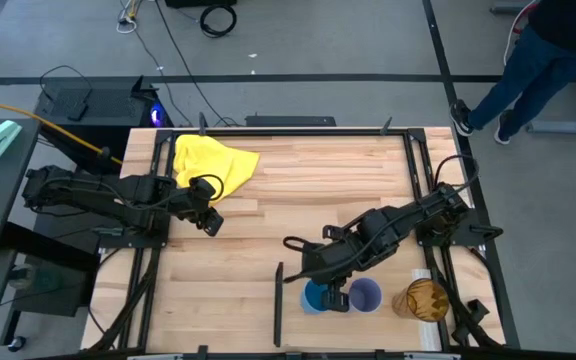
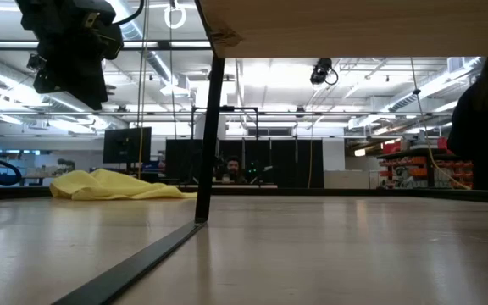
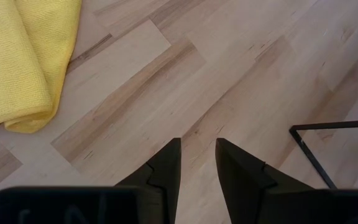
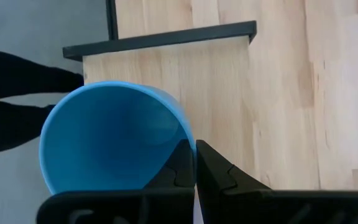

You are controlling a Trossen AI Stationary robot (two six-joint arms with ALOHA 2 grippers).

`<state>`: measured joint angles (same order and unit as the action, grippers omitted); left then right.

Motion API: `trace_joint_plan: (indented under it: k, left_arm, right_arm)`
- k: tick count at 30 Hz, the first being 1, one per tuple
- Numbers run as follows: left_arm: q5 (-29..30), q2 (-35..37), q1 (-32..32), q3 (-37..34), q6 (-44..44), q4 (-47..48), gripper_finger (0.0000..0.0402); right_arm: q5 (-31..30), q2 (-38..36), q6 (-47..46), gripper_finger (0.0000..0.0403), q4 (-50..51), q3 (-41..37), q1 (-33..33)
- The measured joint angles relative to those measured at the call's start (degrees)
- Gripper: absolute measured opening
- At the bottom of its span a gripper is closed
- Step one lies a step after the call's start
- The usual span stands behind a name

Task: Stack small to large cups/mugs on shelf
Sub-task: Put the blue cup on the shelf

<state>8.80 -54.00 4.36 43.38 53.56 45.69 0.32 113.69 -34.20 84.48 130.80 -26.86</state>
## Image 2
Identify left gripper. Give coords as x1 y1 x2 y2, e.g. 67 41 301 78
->
25 23 125 112

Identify wooden shelf board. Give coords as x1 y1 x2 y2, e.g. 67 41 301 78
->
194 0 488 59

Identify black computer monitor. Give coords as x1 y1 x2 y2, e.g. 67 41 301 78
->
102 126 153 164

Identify yellow cloth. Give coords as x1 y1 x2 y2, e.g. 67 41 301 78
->
48 168 198 202

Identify person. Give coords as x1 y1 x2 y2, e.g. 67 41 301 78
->
221 155 248 185
446 56 488 192

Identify black partition panels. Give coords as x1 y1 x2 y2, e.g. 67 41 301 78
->
164 138 325 190

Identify grey cabinet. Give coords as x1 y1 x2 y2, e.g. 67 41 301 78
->
323 169 373 190

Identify red orange storage bins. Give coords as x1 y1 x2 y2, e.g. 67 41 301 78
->
376 136 474 191

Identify white hanging ring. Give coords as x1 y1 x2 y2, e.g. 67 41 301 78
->
164 1 187 31

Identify black shelf bracket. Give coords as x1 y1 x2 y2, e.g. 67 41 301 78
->
50 53 227 305

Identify black overhead camera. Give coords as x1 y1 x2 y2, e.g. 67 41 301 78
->
309 57 340 86

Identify yellow cable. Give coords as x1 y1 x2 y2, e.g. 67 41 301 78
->
426 141 473 191

